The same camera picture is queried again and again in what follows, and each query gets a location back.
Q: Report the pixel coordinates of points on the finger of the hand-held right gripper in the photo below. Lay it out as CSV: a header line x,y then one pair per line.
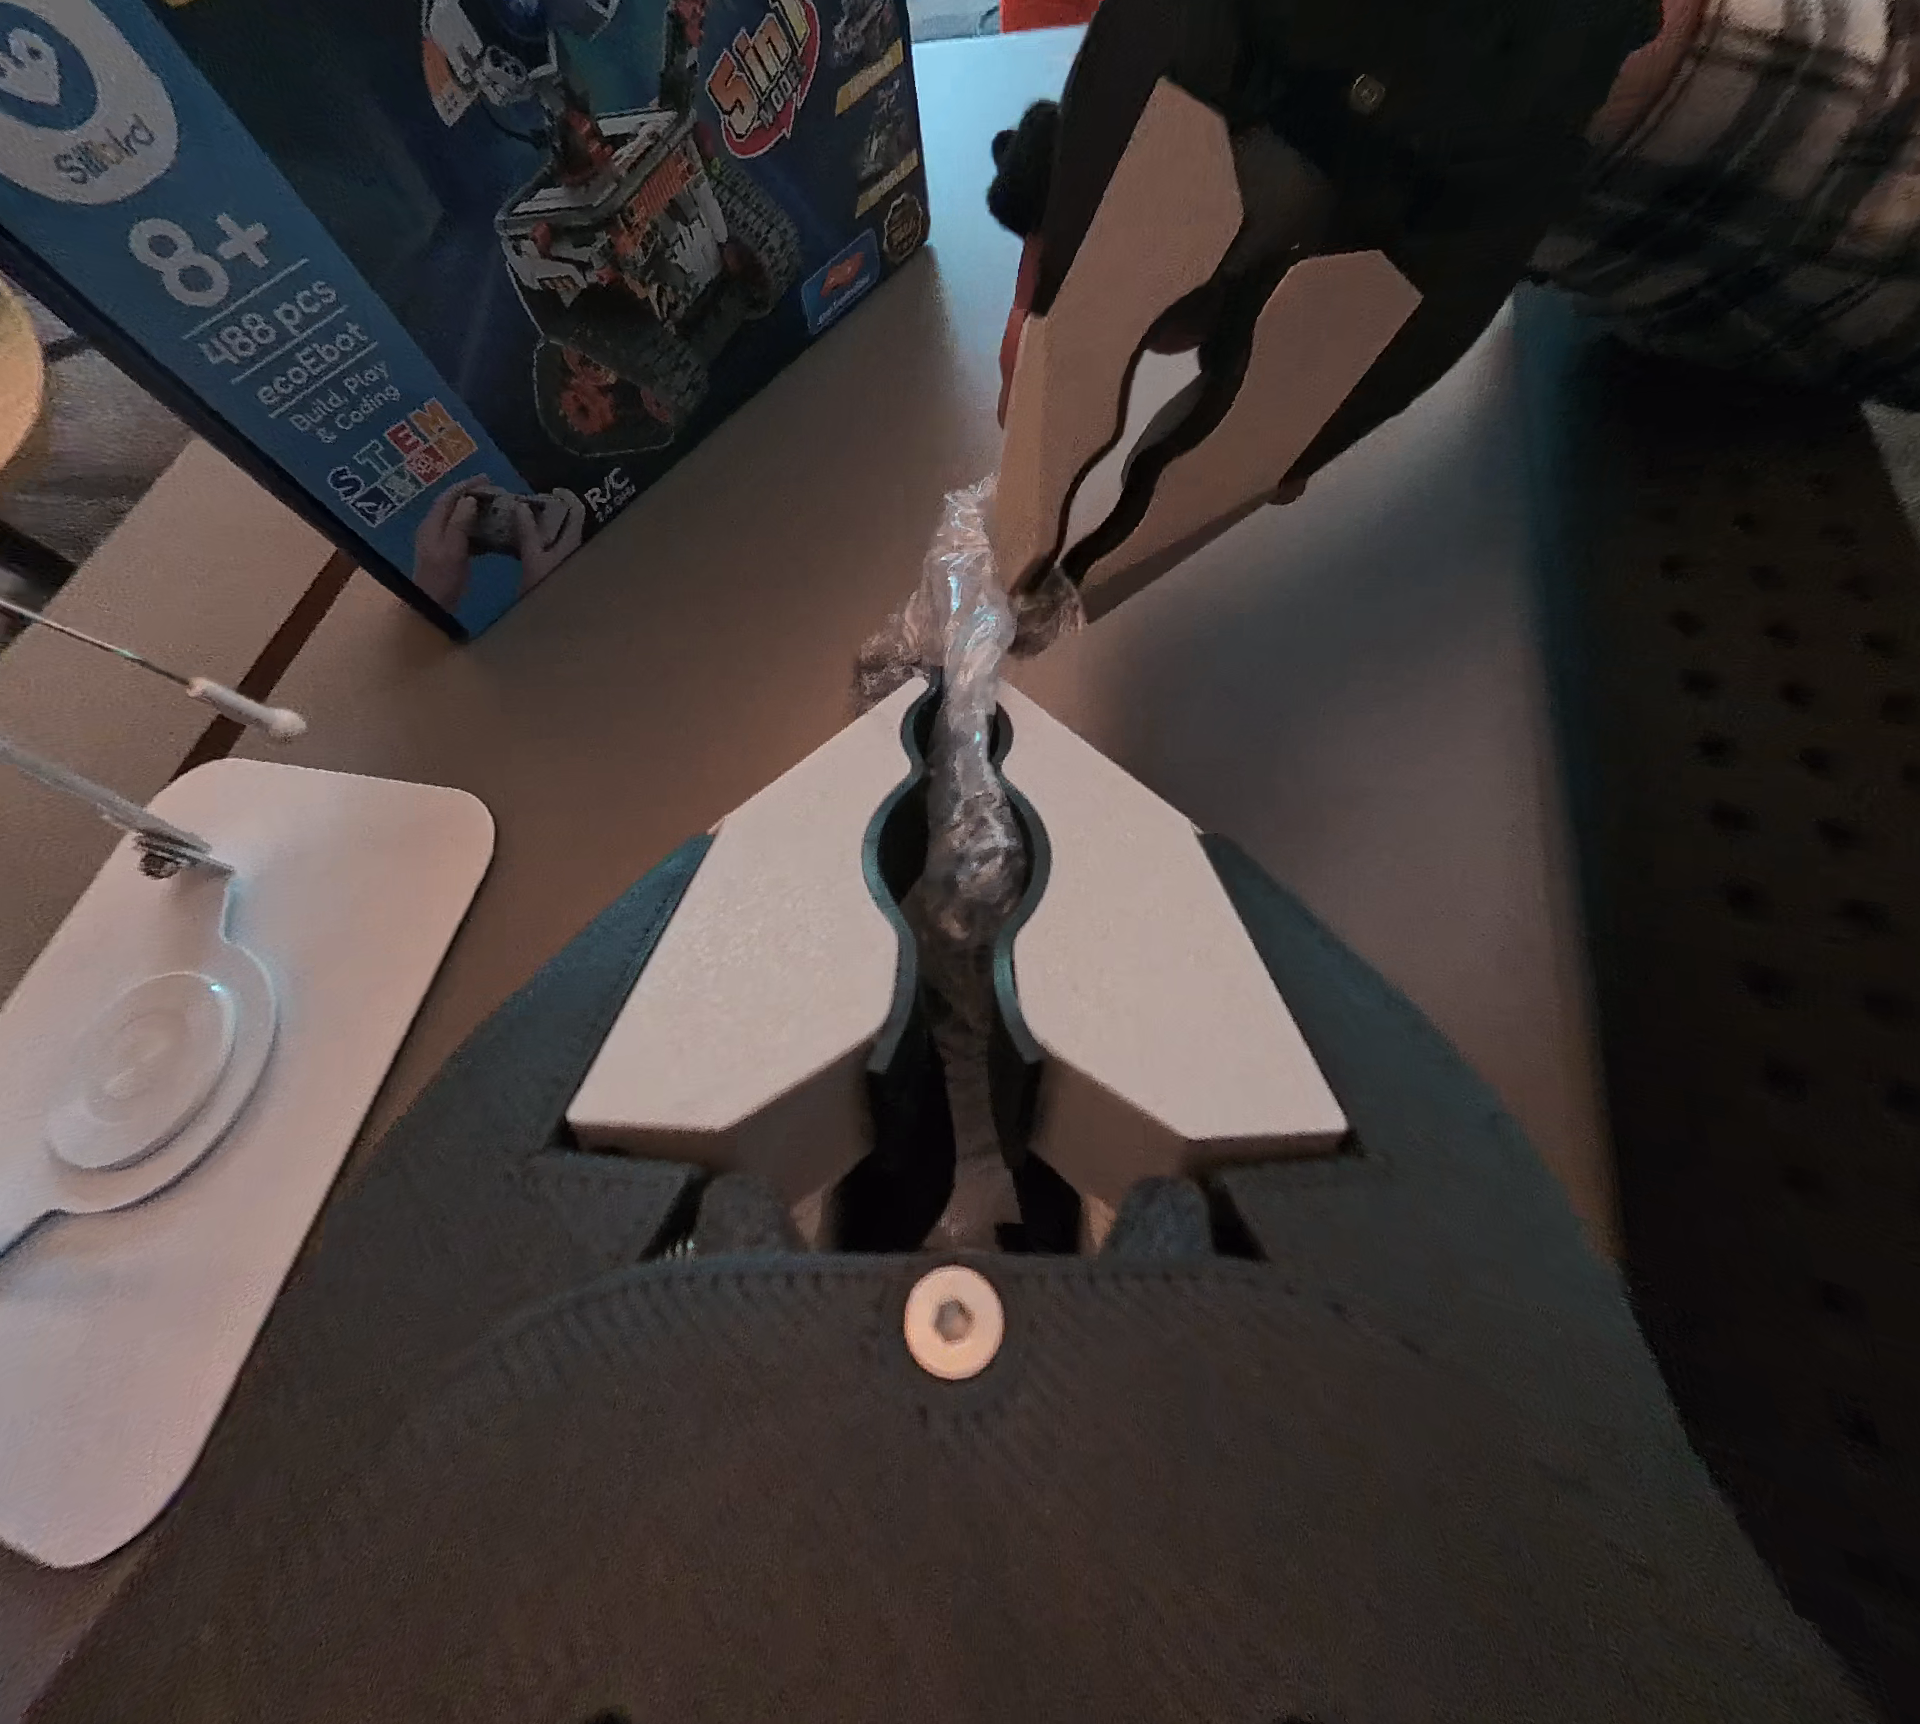
x,y
1124,254
1291,388

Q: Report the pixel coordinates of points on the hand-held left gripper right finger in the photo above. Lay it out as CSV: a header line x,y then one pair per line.
x,y
1170,989

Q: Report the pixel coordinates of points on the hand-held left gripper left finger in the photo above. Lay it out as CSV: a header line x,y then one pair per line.
x,y
734,989

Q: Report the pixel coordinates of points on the clear plastic parts bag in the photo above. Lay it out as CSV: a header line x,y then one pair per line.
x,y
968,615

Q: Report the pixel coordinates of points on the white desk stand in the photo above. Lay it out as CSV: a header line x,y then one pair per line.
x,y
224,1004

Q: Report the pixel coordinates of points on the blue cardboard kit box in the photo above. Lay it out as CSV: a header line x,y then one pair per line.
x,y
451,254

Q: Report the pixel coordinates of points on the person's right forearm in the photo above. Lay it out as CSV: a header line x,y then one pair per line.
x,y
1770,178

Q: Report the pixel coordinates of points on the person's right hand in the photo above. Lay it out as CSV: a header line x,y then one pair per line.
x,y
1658,22

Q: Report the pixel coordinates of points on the black perforated chair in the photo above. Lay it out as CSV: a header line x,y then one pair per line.
x,y
1770,1004

